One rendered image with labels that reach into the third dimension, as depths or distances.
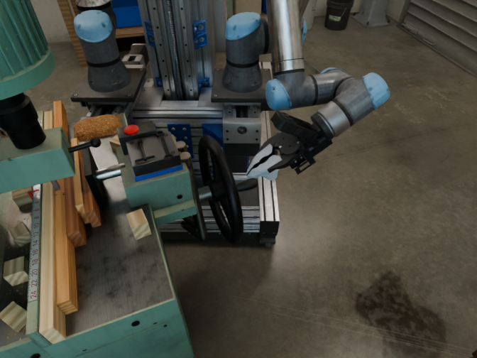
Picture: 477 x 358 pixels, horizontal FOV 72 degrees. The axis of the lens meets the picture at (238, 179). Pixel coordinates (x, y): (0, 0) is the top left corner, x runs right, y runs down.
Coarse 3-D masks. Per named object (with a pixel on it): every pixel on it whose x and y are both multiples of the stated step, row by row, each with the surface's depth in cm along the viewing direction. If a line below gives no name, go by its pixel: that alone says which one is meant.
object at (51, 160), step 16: (0, 144) 58; (48, 144) 58; (64, 144) 60; (0, 160) 55; (16, 160) 56; (32, 160) 57; (48, 160) 58; (64, 160) 59; (0, 176) 57; (16, 176) 58; (32, 176) 59; (48, 176) 60; (64, 176) 61; (0, 192) 59
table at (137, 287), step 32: (96, 160) 80; (128, 224) 67; (160, 224) 74; (96, 256) 61; (128, 256) 61; (160, 256) 61; (96, 288) 57; (128, 288) 57; (160, 288) 57; (96, 320) 53; (128, 320) 55; (64, 352) 54
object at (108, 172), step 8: (88, 152) 68; (88, 160) 66; (88, 168) 64; (96, 168) 71; (104, 168) 69; (112, 168) 69; (120, 168) 70; (88, 176) 63; (96, 176) 67; (104, 176) 69; (112, 176) 70; (88, 184) 65; (96, 184) 65; (96, 192) 67; (96, 200) 68; (104, 200) 70
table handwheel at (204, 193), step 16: (208, 144) 77; (208, 160) 94; (224, 160) 73; (208, 176) 96; (224, 176) 72; (208, 192) 83; (224, 192) 83; (224, 208) 83; (240, 208) 73; (224, 224) 92; (240, 224) 75; (240, 240) 80
